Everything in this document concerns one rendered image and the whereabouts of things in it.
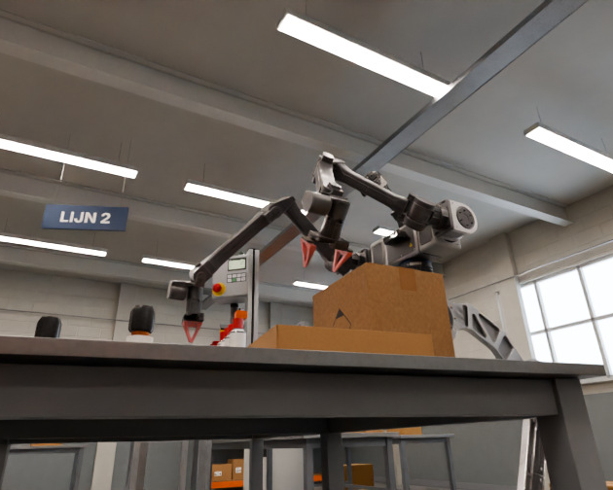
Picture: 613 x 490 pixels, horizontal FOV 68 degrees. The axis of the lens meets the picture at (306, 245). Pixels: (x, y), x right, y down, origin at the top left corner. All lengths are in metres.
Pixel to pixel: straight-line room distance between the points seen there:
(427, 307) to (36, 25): 3.78
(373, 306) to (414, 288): 0.14
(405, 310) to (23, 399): 0.82
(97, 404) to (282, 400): 0.23
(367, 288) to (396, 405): 0.44
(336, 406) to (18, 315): 8.93
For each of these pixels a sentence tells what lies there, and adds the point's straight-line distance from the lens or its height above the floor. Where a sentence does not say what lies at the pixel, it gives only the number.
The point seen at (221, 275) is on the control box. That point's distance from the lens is 1.99.
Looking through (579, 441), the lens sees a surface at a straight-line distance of 0.94.
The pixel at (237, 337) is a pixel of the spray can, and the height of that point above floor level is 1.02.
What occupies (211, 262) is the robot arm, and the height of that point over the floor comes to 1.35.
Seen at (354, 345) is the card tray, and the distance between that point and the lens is 0.69.
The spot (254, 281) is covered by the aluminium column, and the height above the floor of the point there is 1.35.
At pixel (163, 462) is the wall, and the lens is 9.43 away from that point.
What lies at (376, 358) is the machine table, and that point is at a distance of 0.67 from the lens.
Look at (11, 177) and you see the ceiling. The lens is 6.35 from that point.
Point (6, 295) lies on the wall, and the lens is 9.57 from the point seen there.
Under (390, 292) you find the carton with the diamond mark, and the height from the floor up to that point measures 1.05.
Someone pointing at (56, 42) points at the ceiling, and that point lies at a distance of 4.33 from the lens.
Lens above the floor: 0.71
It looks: 24 degrees up
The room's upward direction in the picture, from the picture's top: 2 degrees counter-clockwise
